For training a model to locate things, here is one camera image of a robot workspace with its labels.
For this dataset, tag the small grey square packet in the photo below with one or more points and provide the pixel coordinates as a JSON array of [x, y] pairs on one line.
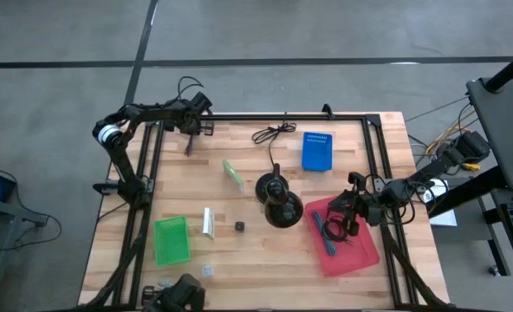
[[207, 271]]

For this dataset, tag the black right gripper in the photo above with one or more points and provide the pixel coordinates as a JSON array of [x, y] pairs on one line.
[[367, 208]]

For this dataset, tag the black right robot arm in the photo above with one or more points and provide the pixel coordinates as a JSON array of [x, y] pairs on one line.
[[434, 167]]

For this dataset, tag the black joystick controller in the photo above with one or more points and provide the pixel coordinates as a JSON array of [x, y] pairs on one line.
[[284, 212]]

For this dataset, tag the green plastic bin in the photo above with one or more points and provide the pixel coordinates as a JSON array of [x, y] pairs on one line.
[[172, 242]]

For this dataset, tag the black aluminium table frame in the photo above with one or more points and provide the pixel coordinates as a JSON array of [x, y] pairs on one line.
[[261, 117]]

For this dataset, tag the green flat pack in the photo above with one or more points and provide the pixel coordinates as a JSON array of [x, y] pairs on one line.
[[232, 174]]

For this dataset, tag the red plastic bin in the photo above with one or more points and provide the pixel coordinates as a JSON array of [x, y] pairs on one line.
[[352, 260]]

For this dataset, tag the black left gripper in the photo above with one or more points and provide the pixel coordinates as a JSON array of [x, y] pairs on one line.
[[191, 117]]

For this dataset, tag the white paper sheet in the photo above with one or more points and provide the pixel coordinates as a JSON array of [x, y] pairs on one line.
[[445, 219]]

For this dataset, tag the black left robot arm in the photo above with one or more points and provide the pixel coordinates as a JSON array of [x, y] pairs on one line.
[[122, 167]]

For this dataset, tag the grey metal stand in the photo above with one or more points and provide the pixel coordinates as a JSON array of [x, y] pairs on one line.
[[5, 212]]

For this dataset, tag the black pole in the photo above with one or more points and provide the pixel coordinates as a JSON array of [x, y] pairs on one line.
[[510, 71]]

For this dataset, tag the small black cube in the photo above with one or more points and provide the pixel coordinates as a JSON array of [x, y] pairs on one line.
[[239, 226]]

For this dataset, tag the dark grey desk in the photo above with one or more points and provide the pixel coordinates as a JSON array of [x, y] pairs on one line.
[[508, 130]]

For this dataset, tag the white slim box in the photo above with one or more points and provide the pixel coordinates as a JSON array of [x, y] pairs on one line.
[[209, 223]]

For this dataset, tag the blue plastic basket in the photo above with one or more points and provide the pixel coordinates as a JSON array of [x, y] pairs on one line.
[[317, 151]]

